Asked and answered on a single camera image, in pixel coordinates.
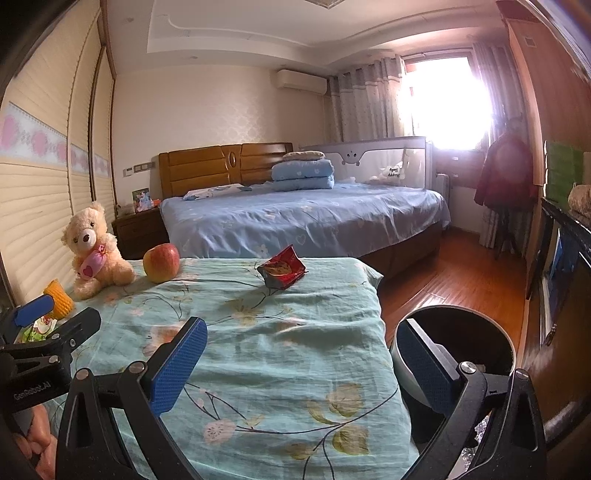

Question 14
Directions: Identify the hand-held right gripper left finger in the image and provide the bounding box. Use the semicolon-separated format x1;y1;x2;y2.
54;316;208;480

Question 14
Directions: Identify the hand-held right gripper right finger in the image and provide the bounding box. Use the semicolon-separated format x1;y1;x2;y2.
396;318;549;480

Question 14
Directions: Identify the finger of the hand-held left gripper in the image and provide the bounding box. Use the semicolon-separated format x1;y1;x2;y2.
0;293;55;343
18;307;102;366

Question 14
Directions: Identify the round white trash bin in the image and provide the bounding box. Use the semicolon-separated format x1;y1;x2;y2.
390;305;516;467

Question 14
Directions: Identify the person's left hand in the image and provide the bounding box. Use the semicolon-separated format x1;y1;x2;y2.
21;404;59;480

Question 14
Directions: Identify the green white snack packet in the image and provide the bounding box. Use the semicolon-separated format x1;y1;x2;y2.
18;315;58;344

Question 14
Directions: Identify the small orange foam fruit net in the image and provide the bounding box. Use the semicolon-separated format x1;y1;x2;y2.
43;278;75;320

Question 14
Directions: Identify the beige teddy bear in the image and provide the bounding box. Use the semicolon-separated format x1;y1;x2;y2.
62;201;136;301

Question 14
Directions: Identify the light green floral cloth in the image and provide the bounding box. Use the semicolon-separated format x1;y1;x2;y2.
44;256;419;480

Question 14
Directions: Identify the red apple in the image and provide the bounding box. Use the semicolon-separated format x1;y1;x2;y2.
143;243;181;284

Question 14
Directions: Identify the dark wooden nightstand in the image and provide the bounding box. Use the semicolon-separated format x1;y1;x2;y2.
112;210;163;260

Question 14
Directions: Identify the cream sliding door wardrobe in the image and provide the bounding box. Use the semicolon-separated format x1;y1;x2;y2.
0;0;118;315

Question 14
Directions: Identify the red snack bag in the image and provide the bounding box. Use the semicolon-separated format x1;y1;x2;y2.
257;245;308;290

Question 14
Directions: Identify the dark cabinet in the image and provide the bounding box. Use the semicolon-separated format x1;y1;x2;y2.
526;196;591;352

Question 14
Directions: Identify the blue white printed cloth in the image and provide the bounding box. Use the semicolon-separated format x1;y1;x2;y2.
182;184;252;201

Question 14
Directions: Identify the bed with blue sheet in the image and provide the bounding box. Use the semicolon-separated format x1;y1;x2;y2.
159;181;451;278

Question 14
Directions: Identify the wooden headboard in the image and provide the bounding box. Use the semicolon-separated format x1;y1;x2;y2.
158;142;294;199

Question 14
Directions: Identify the hanging dark red coat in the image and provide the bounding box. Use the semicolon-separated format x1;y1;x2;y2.
474;117;539;213

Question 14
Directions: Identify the folded blue quilt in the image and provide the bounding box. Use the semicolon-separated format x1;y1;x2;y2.
271;158;336;190

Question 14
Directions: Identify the bright window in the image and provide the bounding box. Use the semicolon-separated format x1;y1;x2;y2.
409;55;490;151

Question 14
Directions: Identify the grey dotted curtain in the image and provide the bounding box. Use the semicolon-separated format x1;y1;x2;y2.
471;41;532;250
329;54;407;141

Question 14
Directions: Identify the white air conditioner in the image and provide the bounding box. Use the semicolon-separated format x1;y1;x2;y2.
276;69;328;96

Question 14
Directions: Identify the grey bed guard rail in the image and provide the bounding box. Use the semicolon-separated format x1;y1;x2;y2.
300;136;428;190

